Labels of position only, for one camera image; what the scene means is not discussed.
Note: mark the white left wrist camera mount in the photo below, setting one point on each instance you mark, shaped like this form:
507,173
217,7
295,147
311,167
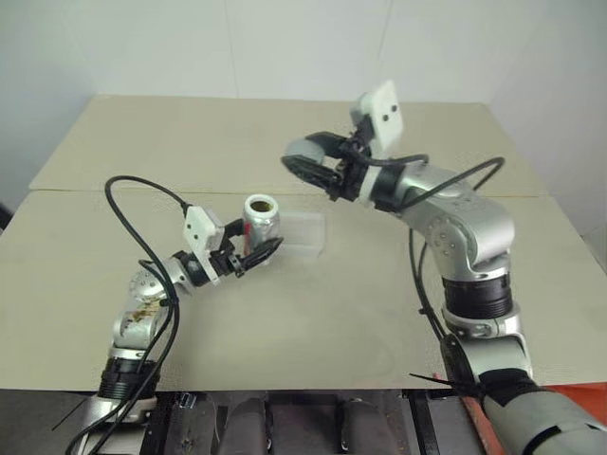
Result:
201,227

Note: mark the dark rounded shape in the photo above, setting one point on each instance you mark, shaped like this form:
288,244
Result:
247,424
356,426

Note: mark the small silver metal connector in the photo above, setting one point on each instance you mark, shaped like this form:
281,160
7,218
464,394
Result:
187,400

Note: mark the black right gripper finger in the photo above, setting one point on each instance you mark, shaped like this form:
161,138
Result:
313,171
336,143

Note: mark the black metal table frame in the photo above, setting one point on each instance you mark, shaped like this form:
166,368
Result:
422,422

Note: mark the translucent white plastic container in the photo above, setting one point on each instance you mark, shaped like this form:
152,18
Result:
303,237

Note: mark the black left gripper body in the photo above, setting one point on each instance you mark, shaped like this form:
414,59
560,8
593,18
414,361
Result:
227,260

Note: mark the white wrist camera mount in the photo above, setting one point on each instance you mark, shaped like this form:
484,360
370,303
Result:
201,227
386,114

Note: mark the translucent pale blue plastic cap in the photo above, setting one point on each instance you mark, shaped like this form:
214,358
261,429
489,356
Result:
303,149

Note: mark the orange floor mat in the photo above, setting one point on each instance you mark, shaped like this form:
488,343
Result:
479,426

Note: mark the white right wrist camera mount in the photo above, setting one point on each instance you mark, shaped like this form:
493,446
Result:
386,114

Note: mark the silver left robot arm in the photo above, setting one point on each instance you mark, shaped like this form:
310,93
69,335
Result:
142,322

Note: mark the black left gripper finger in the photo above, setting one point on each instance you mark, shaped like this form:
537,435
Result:
237,227
261,253

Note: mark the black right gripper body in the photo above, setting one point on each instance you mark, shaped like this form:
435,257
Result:
351,180

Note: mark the silver red soda can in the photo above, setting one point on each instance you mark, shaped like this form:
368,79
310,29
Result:
261,227

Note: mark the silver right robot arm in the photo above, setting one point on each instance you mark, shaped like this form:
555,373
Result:
474,232

